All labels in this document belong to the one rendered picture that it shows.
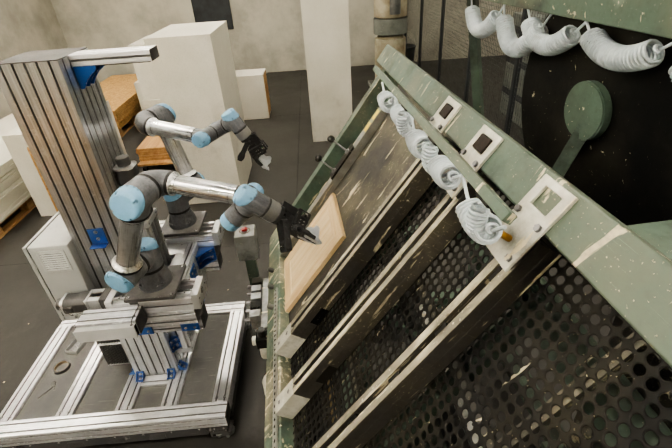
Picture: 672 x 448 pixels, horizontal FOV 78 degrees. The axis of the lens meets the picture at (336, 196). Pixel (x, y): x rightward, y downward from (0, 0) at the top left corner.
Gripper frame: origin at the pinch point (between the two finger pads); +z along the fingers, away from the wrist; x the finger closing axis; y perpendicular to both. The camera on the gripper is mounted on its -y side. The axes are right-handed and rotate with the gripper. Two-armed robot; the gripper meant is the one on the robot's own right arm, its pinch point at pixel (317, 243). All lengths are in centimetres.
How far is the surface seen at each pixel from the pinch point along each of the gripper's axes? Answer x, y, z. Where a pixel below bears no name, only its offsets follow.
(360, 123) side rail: 30, 83, 19
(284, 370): 27, -43, 20
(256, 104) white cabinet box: 454, 332, 70
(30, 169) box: 391, 65, -124
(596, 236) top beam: -97, -11, -6
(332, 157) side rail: 49, 67, 20
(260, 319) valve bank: 71, -23, 25
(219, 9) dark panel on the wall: 646, 603, -43
